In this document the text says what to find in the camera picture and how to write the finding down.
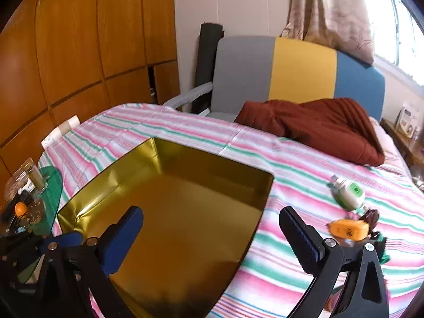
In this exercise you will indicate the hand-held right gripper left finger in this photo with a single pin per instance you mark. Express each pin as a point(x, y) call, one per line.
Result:
point(122, 238)

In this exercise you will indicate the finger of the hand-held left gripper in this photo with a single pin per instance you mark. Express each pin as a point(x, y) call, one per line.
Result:
point(64, 239)

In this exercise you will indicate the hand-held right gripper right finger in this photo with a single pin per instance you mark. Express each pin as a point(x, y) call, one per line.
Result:
point(304, 243)

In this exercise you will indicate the orange plastic piece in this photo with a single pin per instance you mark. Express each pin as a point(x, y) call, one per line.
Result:
point(347, 228)

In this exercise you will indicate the white green plastic device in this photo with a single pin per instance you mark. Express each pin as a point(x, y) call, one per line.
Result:
point(349, 193)

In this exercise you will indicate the gold tin box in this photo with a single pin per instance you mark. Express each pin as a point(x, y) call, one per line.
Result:
point(185, 205)

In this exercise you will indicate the green plastic stand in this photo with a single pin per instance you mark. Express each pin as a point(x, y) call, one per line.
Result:
point(385, 259)

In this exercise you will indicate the small orange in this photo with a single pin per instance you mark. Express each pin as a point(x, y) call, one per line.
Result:
point(20, 209)

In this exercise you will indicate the green glass table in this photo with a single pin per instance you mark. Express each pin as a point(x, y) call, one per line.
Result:
point(53, 185)

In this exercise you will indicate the glass jar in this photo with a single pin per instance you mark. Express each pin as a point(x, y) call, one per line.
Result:
point(37, 180)

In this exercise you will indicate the striped blanket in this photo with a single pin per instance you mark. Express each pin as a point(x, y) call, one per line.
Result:
point(298, 172)

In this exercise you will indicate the white cardboard box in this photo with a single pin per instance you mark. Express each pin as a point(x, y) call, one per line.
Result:
point(59, 132)

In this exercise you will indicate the reddish brown quilt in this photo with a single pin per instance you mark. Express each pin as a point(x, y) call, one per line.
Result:
point(314, 122)

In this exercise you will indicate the pink pillow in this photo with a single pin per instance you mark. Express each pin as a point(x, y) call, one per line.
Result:
point(391, 149)

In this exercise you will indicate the wooden shelf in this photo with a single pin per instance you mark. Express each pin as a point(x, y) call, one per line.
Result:
point(404, 145)

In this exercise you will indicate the grey yellow blue headboard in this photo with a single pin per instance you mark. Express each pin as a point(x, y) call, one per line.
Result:
point(298, 69)

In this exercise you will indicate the wooden wardrobe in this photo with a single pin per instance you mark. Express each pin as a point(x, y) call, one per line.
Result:
point(82, 39)

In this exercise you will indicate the black rolled mat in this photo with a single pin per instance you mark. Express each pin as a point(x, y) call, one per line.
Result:
point(207, 56)

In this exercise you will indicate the beige patterned curtain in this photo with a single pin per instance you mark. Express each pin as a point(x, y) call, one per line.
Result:
point(331, 6)

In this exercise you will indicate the window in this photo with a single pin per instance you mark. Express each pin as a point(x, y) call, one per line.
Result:
point(400, 23)

